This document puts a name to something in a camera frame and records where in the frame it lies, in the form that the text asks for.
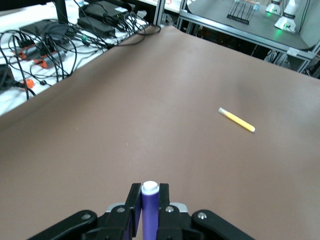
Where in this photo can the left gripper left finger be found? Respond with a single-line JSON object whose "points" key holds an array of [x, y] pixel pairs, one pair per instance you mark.
{"points": [[133, 200]]}

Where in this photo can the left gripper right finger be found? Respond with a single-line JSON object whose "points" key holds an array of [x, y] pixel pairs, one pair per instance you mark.
{"points": [[165, 200]]}

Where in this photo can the purple marker pen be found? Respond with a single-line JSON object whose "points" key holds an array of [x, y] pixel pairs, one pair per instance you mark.
{"points": [[149, 212]]}

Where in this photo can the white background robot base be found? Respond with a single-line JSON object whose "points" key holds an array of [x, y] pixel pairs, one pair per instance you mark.
{"points": [[286, 21], [273, 7]]}

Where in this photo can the yellow marker pen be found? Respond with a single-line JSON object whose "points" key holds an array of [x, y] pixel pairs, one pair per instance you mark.
{"points": [[237, 120]]}

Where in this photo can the black box device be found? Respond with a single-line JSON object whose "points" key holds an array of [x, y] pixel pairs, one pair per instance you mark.
{"points": [[5, 75]]}

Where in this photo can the black monitor stand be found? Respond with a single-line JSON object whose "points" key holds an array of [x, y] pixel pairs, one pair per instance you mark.
{"points": [[60, 11]]}

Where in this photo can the aluminium frame post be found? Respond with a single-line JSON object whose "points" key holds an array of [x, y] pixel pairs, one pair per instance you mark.
{"points": [[158, 12]]}

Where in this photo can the grey workbench with aluminium frame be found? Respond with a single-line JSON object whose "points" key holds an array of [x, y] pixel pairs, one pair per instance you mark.
{"points": [[262, 27]]}

